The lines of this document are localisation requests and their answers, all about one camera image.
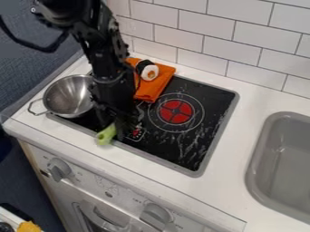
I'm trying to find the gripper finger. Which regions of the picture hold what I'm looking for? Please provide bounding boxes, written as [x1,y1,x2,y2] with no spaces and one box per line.
[114,119,132,142]
[95,107,117,131]

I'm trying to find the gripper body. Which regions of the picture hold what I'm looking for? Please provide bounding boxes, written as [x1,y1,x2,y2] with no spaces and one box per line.
[88,72,140,122]

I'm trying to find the orange cloth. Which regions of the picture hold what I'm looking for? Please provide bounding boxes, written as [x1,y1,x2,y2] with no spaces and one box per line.
[123,56,179,104]

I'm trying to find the toy sushi roll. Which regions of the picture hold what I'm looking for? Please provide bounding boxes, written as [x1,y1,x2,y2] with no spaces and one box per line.
[134,59,161,82]

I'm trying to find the silver pot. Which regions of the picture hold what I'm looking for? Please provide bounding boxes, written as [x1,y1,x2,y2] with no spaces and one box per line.
[26,73,100,120]

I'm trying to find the toy stove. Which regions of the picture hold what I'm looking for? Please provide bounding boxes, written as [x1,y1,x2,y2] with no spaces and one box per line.
[44,72,241,179]

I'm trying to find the yellow toy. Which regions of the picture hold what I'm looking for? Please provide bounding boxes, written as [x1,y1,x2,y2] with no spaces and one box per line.
[15,220,44,232]

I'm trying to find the toy sink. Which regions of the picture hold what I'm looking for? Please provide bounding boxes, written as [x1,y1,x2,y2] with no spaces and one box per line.
[244,111,310,225]

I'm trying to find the black cable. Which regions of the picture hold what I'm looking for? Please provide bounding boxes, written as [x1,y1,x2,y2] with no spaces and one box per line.
[0,14,71,53]

